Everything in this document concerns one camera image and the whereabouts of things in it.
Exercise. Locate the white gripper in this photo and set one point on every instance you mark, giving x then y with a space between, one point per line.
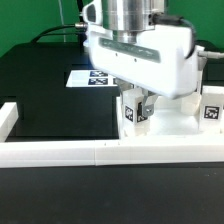
143 45

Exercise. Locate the white square table top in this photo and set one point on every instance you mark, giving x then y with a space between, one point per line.
166 120

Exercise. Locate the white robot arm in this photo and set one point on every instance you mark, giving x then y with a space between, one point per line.
138 42

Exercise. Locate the white marker sheet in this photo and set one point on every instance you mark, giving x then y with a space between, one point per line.
89 78

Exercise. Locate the white U-shaped obstacle fence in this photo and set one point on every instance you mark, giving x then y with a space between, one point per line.
142 150

